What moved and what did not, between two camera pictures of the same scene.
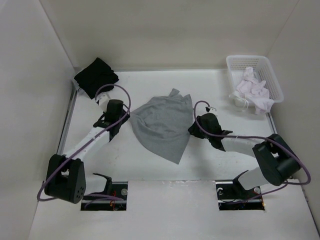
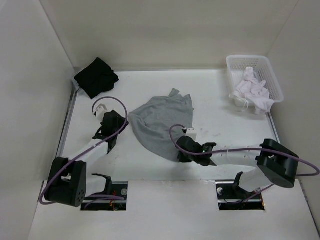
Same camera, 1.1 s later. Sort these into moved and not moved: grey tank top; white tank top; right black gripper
Moved: right black gripper
Not moved: grey tank top; white tank top
